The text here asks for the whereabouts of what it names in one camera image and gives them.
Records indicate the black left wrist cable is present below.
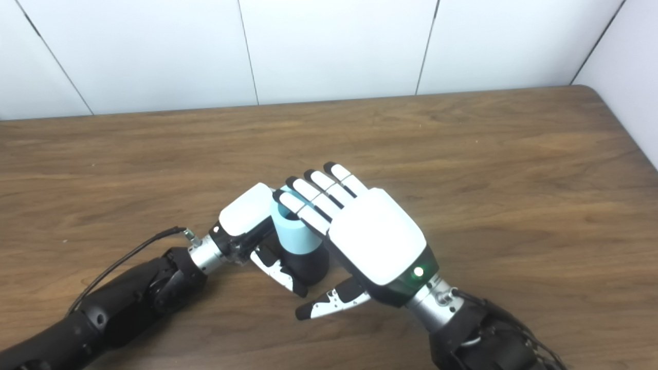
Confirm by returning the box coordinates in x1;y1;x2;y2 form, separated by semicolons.
66;227;201;317

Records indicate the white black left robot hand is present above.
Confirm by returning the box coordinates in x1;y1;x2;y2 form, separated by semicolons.
208;182;310;299

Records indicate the light-blue hose piece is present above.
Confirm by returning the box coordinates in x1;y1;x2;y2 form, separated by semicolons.
270;188;323;255

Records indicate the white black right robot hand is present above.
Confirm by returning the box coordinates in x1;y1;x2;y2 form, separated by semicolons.
272;162;440;321

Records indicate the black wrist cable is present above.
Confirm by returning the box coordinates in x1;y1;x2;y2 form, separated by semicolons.
452;288;569;370
66;227;201;317

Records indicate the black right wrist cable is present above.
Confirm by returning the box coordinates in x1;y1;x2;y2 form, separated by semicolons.
452;288;569;370

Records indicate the black flared nozzle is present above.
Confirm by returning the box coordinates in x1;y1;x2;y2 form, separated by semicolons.
262;242;331;287

